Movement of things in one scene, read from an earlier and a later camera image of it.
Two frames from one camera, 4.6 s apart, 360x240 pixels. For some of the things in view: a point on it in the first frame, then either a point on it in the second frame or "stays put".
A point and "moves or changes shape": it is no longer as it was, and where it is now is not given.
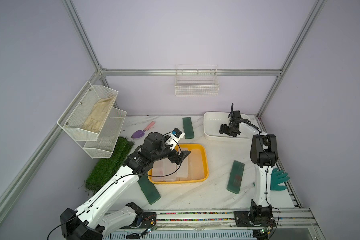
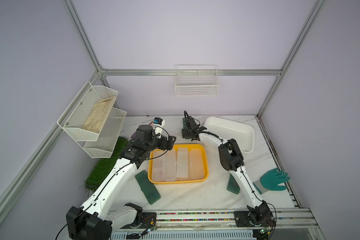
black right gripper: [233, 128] -> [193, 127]
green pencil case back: [188, 128] stays put
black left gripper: [178, 160] -> [169, 143]
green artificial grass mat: [104, 168] stays put
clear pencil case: [183, 171] stays put
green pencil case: [149, 189] stays put
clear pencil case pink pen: [158, 170] stays put
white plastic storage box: [212, 121] moves or changes shape
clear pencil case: [169, 170] stays put
